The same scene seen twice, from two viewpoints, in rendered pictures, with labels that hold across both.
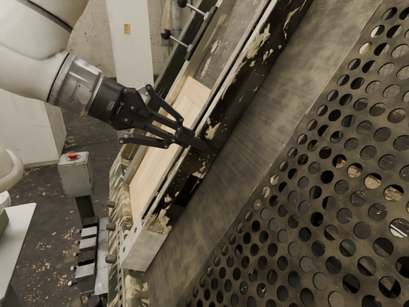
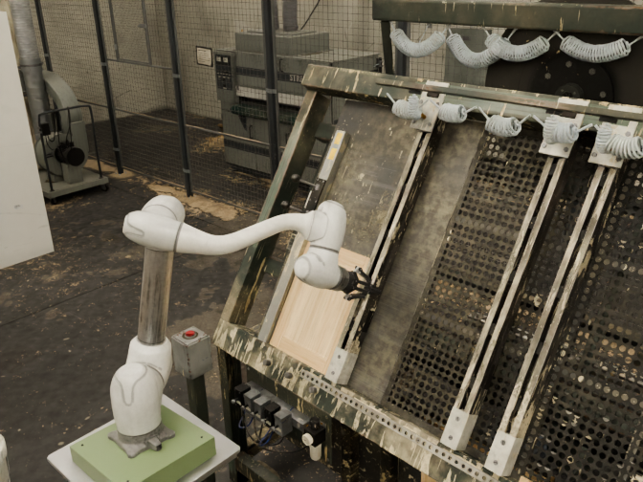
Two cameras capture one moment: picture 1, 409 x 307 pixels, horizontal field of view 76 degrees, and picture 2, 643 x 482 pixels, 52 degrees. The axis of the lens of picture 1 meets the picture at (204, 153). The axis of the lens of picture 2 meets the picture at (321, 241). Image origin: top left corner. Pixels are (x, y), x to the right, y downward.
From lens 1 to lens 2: 1.99 m
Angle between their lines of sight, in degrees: 24
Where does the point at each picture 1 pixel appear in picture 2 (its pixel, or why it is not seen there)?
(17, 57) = (333, 273)
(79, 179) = (203, 355)
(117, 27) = not seen: outside the picture
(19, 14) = (333, 256)
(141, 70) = (15, 171)
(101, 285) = (301, 419)
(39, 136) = not seen: outside the picture
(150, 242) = (350, 361)
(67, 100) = (341, 285)
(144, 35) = (14, 104)
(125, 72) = not seen: outside the picture
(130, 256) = (341, 374)
